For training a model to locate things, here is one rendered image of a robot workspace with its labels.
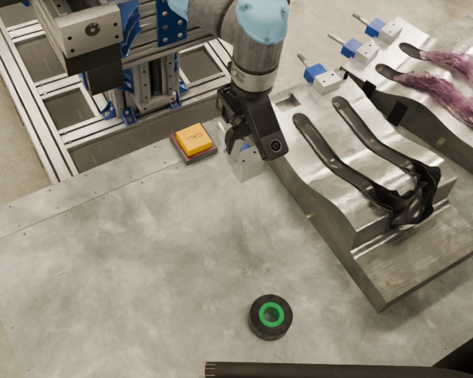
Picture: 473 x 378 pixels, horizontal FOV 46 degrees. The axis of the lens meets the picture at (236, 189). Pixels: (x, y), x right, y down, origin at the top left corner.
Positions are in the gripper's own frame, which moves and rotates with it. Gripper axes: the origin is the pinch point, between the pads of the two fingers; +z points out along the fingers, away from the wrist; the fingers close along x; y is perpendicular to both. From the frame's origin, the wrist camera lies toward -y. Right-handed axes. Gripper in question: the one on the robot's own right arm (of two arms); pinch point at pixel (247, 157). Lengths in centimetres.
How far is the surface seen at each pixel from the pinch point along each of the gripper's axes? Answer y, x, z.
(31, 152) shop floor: 93, 31, 95
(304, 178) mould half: -6.4, -10.7, 6.5
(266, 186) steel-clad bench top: -0.5, -6.5, 15.0
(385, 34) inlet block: 20, -54, 7
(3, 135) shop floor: 106, 37, 95
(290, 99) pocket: 13.7, -21.0, 8.2
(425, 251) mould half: -31.0, -23.6, 8.9
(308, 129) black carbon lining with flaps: 3.8, -18.8, 6.8
